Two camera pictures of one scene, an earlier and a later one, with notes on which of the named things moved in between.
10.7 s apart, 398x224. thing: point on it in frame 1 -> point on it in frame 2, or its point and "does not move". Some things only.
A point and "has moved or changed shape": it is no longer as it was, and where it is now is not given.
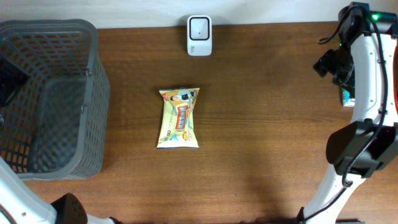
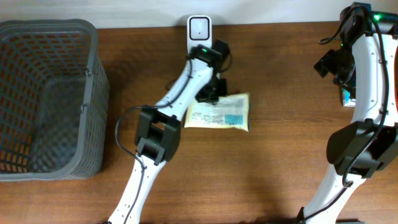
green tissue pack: x=347 y=101 does not move
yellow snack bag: x=177 y=130 has moved or changed shape
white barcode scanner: x=199 y=35 does not move
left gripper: x=8 y=83 -> x=210 y=94
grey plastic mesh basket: x=55 y=126 does not move
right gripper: x=325 y=64 does not move
